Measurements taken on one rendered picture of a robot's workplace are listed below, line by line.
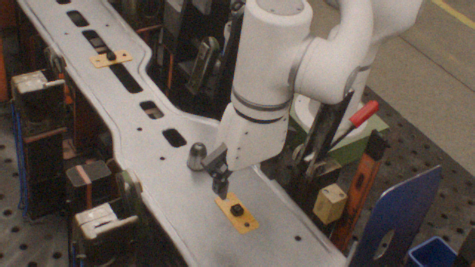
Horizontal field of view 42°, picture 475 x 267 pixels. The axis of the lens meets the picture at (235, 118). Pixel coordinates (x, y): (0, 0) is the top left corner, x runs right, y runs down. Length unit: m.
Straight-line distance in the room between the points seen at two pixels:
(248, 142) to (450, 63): 2.80
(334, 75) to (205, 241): 0.36
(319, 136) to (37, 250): 0.64
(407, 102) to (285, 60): 2.42
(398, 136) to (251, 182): 0.77
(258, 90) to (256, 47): 0.06
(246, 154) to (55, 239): 0.59
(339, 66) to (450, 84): 2.68
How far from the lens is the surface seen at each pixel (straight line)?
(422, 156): 1.75
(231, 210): 1.03
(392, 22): 1.38
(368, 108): 1.08
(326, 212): 1.02
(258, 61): 0.79
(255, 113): 0.83
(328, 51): 0.78
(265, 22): 0.75
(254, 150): 0.90
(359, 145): 1.61
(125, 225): 0.95
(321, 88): 0.77
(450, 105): 3.27
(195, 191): 1.05
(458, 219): 1.62
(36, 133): 1.24
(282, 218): 1.04
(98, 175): 1.08
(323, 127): 1.02
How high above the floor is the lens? 1.77
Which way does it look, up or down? 39 degrees down
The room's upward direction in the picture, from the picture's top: 11 degrees clockwise
